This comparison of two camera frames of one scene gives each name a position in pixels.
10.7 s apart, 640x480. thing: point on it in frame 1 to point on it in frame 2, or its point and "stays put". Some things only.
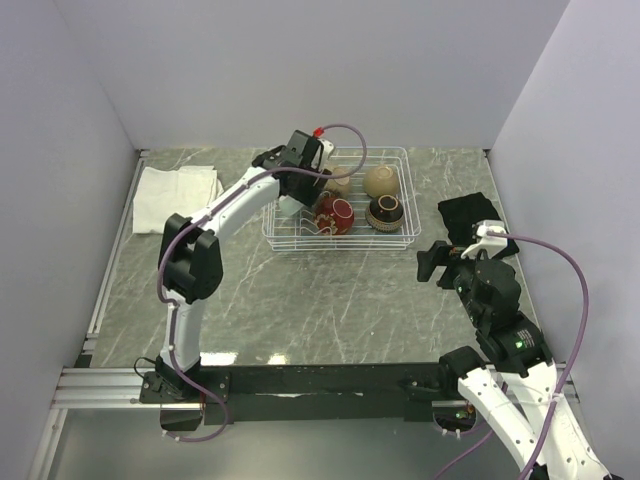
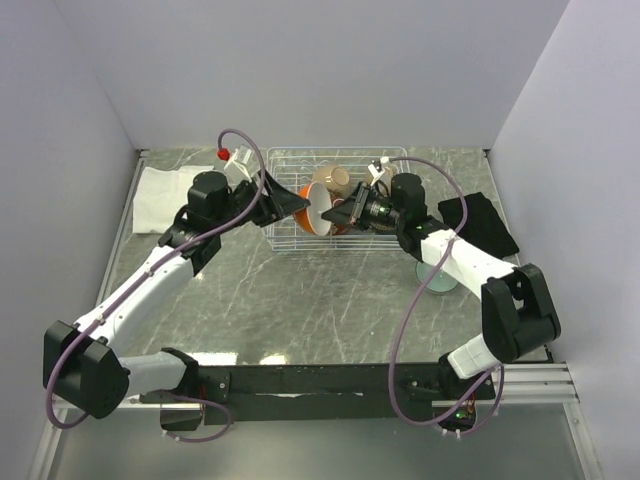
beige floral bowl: [339, 186] stays put
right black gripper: [437, 254] to [354, 211]
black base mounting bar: [359, 393] stays put
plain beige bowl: [381, 180] stays put
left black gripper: [310, 193] to [287, 200]
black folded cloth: [464, 212] stays put
